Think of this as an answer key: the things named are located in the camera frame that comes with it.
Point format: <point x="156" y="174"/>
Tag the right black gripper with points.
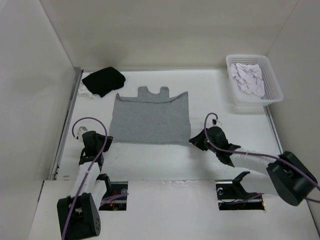
<point x="197" y="141"/>

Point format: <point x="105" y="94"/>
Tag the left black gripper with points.
<point x="109" y="139"/>

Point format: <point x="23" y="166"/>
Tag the grey tank top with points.
<point x="151" y="118"/>

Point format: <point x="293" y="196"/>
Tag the crumpled pink tank top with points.
<point x="249" y="78"/>

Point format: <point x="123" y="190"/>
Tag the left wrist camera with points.
<point x="81" y="130"/>

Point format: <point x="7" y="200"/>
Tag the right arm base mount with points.
<point x="232" y="196"/>

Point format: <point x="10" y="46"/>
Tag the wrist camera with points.
<point x="216" y="123"/>
<point x="81" y="130"/>

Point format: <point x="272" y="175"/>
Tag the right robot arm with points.
<point x="284" y="175"/>

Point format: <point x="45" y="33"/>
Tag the folded white tank top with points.
<point x="85" y="93"/>

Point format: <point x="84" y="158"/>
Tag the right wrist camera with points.
<point x="216" y="123"/>

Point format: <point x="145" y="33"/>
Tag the left metal table rail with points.
<point x="66" y="124"/>

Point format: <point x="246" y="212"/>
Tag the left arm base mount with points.
<point x="116" y="201"/>

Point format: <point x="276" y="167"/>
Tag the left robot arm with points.
<point x="78" y="213"/>

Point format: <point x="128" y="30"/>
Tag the folded black tank top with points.
<point x="104" y="81"/>

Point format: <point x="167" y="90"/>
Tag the white plastic basket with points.
<point x="273" y="92"/>

